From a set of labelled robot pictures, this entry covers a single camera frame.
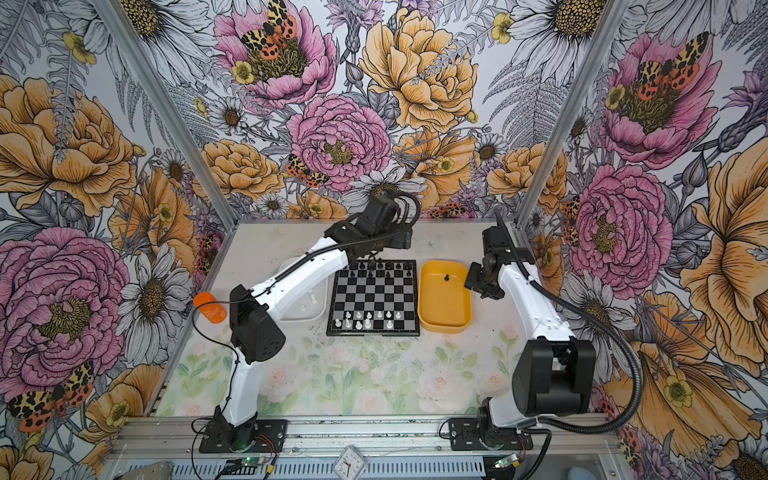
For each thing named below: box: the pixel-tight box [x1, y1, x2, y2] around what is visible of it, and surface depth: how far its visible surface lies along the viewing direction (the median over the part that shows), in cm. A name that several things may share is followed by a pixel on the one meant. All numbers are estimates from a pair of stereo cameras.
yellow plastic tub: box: [418, 260, 473, 335], surface depth 103 cm
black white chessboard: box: [326, 260, 420, 337], surface depth 96 cm
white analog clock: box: [333, 445, 366, 480], surface depth 70 cm
